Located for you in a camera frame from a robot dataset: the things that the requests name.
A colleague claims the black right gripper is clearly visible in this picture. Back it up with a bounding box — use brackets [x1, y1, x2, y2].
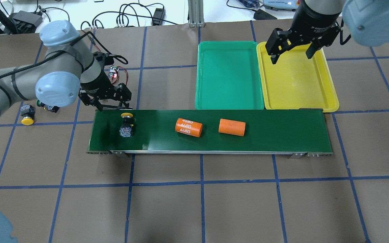
[265, 0, 342, 64]

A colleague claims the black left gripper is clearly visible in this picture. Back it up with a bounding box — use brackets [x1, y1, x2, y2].
[78, 77, 132, 112]

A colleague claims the yellow push button top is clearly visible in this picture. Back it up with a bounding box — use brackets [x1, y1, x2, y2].
[119, 112, 134, 137]

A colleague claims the yellow push button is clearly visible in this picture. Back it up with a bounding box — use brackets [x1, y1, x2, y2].
[119, 112, 134, 137]
[20, 104, 35, 126]

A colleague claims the orange cylinder with 4680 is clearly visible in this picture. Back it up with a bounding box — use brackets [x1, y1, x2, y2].
[175, 117, 203, 137]

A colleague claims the plain orange cylinder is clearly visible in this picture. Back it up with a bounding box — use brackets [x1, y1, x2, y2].
[218, 118, 246, 136]

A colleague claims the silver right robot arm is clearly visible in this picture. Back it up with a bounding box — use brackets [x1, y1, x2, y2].
[265, 0, 389, 64]

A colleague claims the small motor controller board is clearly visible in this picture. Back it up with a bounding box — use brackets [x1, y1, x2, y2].
[108, 66, 119, 85]

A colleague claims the small blue teach pendant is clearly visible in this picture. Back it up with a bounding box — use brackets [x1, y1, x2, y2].
[262, 0, 299, 11]

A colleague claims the yellow plastic tray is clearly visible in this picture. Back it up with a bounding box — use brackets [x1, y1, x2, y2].
[257, 42, 340, 113]

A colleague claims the green push button left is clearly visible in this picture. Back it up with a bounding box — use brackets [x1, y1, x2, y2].
[36, 100, 60, 113]

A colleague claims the blue checkered umbrella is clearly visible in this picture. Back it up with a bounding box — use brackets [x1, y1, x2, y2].
[239, 0, 261, 8]

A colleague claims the green plastic tray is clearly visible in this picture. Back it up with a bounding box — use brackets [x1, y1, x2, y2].
[195, 40, 264, 110]

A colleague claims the yellow push button bottom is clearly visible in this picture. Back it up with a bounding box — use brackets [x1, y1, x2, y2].
[20, 104, 35, 126]

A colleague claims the green conveyor belt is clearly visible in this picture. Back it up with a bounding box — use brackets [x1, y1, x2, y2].
[87, 109, 333, 156]

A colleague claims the black power adapter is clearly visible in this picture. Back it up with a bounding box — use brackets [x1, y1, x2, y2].
[152, 7, 165, 26]

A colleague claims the aluminium frame post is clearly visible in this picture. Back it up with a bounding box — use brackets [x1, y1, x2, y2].
[188, 0, 205, 28]

